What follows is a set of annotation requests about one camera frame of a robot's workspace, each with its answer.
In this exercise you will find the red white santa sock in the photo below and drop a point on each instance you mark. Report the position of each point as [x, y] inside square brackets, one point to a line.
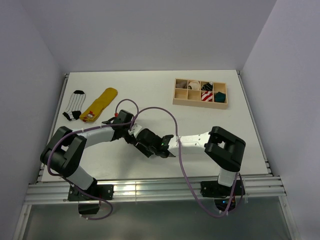
[206, 96]

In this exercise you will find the beige rolled sock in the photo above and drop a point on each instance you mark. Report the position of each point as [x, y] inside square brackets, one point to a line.
[181, 84]

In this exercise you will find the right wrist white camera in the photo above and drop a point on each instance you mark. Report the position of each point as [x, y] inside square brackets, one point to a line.
[135, 130]

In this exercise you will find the wooden compartment box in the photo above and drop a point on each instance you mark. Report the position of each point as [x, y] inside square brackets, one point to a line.
[192, 98]

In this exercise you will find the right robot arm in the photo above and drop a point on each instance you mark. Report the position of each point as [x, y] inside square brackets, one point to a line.
[224, 148]

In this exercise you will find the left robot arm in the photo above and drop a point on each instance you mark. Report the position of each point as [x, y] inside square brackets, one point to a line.
[64, 151]

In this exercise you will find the mustard yellow sock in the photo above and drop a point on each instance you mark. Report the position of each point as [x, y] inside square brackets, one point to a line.
[96, 108]

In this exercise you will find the dark green reindeer sock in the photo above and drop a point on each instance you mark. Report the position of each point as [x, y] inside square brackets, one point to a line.
[220, 97]

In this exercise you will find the cream rolled sock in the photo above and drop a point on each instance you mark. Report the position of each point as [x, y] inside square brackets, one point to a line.
[194, 85]

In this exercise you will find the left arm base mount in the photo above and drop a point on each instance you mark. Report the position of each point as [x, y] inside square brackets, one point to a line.
[90, 201]

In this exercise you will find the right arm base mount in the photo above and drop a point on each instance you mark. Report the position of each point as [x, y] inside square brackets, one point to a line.
[221, 193]

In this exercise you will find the black rolled sock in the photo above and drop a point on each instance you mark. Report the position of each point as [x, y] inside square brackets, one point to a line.
[208, 86]

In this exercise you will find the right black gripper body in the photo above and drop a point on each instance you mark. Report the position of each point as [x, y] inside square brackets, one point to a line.
[147, 152]

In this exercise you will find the white black striped sock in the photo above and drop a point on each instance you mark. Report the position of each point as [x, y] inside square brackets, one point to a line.
[74, 107]

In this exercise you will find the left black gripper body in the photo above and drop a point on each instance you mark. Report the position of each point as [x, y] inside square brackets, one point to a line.
[128, 138]

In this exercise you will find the aluminium front rail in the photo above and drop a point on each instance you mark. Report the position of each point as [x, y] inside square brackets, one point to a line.
[172, 189]

